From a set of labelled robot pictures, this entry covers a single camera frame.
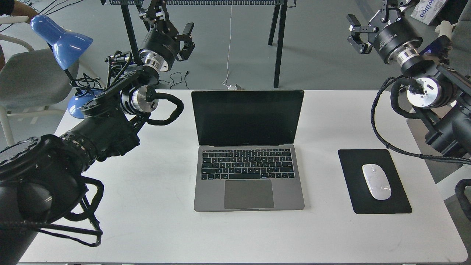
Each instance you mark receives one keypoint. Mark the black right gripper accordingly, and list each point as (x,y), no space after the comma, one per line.
(386,35)

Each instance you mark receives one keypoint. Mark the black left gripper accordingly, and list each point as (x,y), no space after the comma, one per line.
(161,45)

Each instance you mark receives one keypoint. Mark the grey laptop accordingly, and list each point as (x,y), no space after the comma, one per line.
(246,156)

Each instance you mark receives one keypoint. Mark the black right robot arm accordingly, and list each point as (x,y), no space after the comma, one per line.
(428,89)

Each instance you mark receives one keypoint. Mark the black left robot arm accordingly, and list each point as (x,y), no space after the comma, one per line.
(43,189)

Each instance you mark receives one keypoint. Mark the white printed box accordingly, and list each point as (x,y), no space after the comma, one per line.
(427,10)

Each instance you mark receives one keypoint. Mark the grey chair right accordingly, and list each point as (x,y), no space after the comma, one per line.
(459,12)

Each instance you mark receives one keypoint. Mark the grey chair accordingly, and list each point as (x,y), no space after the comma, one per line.
(459,12)
(30,82)

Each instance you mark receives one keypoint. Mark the blue desk lamp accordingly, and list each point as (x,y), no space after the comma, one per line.
(67,47)

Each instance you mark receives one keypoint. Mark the grey chair left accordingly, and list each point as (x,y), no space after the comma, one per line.
(30,82)

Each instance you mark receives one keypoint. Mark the white computer mouse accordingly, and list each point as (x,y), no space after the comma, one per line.
(377,182)

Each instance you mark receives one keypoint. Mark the black mouse pad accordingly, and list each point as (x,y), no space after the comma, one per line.
(363,202)

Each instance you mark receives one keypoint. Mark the black cable bundle floor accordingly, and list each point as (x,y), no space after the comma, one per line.
(26,8)

